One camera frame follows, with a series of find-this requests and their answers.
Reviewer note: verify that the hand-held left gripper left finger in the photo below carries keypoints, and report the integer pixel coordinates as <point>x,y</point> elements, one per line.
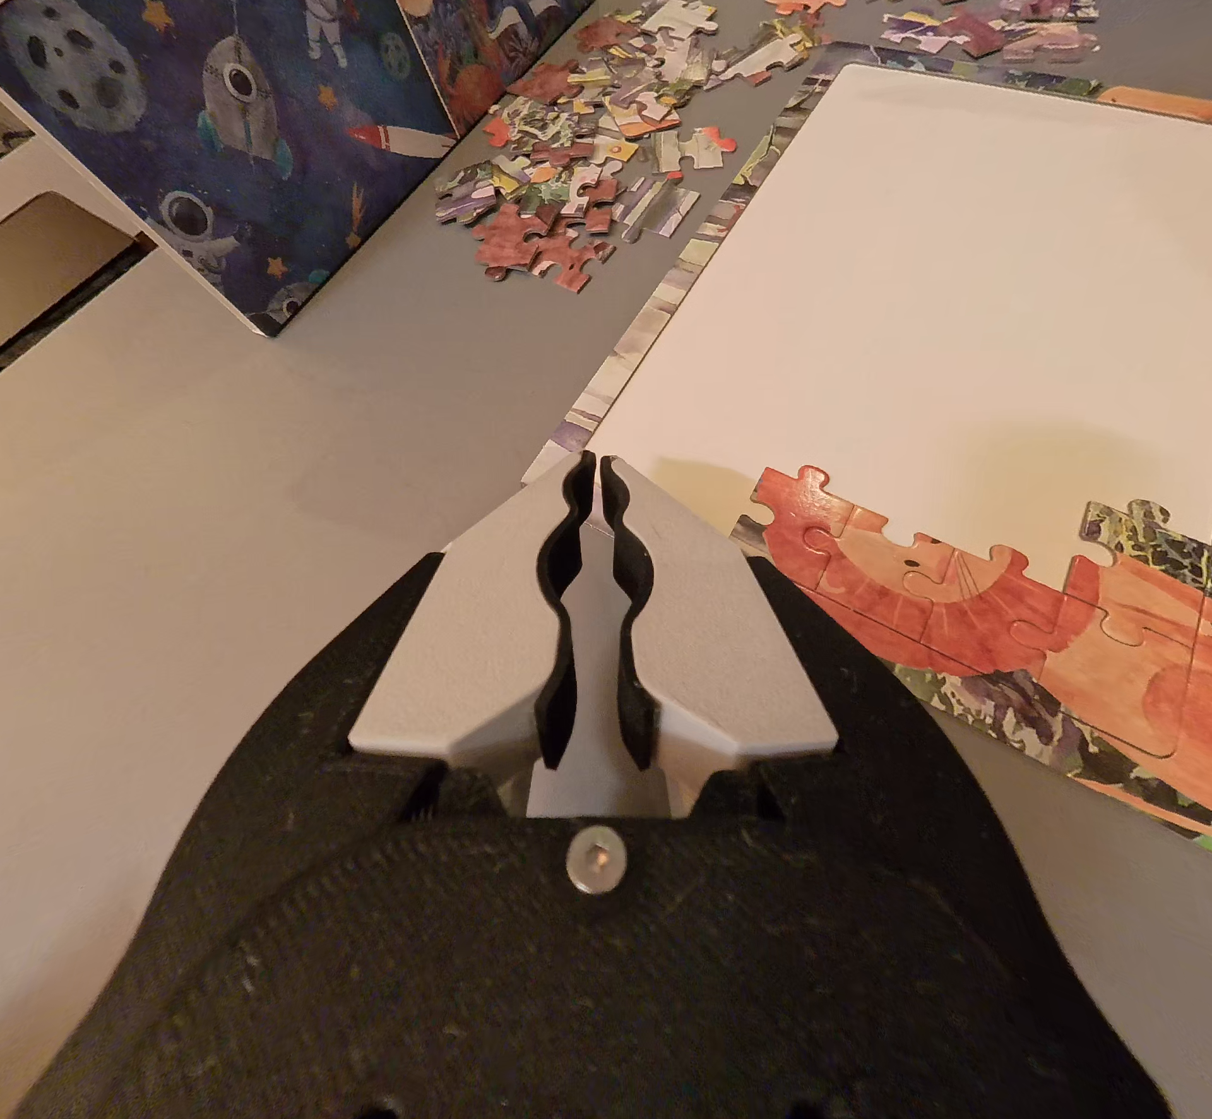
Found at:
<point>455,655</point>

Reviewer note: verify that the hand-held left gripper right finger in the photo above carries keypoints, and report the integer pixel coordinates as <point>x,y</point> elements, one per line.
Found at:
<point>730,655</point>

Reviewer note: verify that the joined orange puzzle pieces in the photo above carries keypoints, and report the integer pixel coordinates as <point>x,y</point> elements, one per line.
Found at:
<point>947,608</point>

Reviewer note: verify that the pile of puzzle pieces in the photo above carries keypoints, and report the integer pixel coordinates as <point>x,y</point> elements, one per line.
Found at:
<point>531,243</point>

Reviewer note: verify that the puzzle frame tray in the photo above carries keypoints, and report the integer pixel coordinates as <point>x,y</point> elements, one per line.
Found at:
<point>947,285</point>

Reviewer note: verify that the printed puzzle storage box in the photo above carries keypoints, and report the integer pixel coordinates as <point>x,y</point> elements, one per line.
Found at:
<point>238,96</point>

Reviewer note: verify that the white shelf unit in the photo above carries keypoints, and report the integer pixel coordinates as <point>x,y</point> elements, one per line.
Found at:
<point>38,172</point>

